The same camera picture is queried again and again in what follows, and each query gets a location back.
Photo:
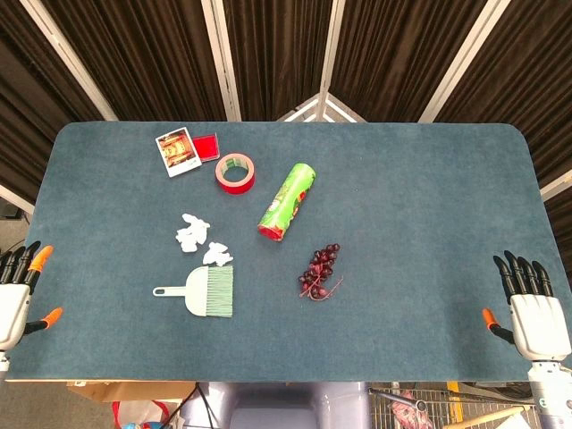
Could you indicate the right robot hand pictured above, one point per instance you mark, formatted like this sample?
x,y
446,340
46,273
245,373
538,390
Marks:
x,y
538,322

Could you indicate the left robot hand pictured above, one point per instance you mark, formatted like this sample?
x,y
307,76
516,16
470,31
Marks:
x,y
12,304

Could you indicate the mint green hand brush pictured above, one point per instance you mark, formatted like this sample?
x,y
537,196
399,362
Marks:
x,y
199,292

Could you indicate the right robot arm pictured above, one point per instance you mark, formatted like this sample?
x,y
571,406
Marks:
x,y
552,389

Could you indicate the lavender robot base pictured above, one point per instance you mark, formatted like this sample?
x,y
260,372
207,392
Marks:
x,y
277,406

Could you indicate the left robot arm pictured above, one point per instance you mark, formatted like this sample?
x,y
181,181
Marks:
x,y
2,364

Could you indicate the wooden stick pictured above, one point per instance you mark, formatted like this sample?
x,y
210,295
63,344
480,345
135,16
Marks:
x,y
491,416

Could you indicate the brown cardboard box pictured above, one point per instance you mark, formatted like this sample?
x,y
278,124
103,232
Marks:
x,y
129,389

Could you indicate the blue felt table cover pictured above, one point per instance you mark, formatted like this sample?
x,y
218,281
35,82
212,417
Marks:
x,y
402,268

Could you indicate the red patterned cloth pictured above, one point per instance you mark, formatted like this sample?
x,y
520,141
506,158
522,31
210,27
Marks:
x,y
409,413

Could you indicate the red and white bag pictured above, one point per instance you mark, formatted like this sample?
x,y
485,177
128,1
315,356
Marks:
x,y
143,415

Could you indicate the white bordered photo card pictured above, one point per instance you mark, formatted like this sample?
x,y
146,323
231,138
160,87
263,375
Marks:
x,y
178,152

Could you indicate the purple grape bunch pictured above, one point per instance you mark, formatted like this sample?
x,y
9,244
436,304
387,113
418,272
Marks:
x,y
319,268

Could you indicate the red square pad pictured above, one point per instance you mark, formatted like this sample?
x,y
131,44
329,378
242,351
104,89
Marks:
x,y
207,146

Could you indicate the red tape roll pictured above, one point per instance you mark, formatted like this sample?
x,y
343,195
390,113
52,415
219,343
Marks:
x,y
237,185

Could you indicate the green chip can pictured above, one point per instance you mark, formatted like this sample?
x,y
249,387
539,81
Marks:
x,y
288,201

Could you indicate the dark brown curtain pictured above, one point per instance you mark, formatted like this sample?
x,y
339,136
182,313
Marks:
x,y
277,53

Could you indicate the white partition frame post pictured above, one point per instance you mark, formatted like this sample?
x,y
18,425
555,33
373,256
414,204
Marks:
x,y
556,184
71,62
331,53
465,62
221,58
15,196

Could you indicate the white partition base frame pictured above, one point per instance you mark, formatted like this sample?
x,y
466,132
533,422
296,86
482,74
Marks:
x,y
342,111

